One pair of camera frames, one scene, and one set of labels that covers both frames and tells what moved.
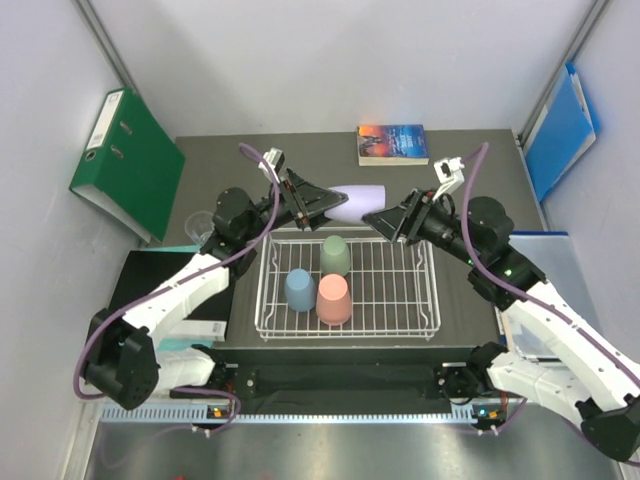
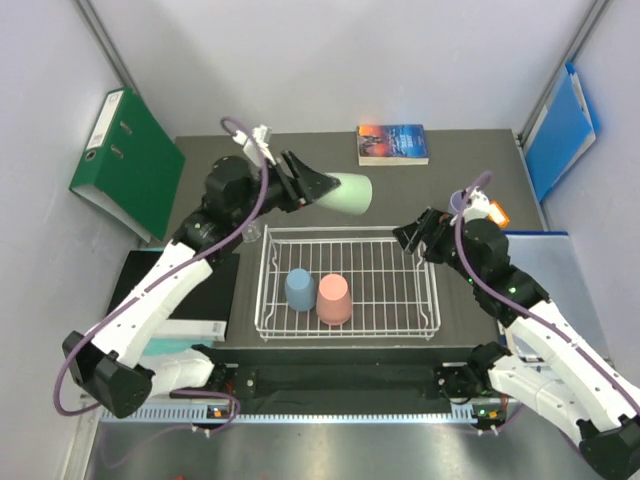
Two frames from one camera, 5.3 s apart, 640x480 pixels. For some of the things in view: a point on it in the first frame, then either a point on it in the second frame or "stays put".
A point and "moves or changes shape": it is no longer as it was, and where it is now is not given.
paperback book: (392, 145) stays put
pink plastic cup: (334, 303) stays put
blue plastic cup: (300, 291) stays put
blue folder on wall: (565, 132) stays put
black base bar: (346, 372) stays put
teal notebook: (176, 340) stays put
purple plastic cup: (362, 200) moves or changes shape
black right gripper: (421, 206) -> (432, 226)
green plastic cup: (335, 256) -> (353, 196)
